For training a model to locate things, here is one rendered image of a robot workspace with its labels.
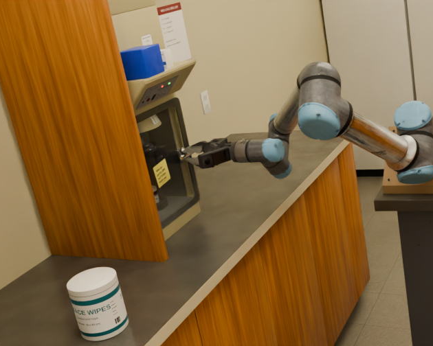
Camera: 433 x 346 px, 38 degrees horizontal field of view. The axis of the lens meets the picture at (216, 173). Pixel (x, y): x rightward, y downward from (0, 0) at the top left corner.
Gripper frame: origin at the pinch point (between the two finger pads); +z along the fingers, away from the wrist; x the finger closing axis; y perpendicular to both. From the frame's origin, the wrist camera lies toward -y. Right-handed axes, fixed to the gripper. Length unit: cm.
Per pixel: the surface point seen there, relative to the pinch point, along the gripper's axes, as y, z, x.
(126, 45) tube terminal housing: -10.5, 5.7, 40.9
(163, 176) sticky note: -8.7, 4.3, -4.2
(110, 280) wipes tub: -66, -14, -11
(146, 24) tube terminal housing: 2.4, 5.7, 45.7
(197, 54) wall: 102, 48, 21
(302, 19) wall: 252, 48, 16
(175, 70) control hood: -3.2, -5.7, 30.2
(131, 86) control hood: -21.2, -0.6, 29.6
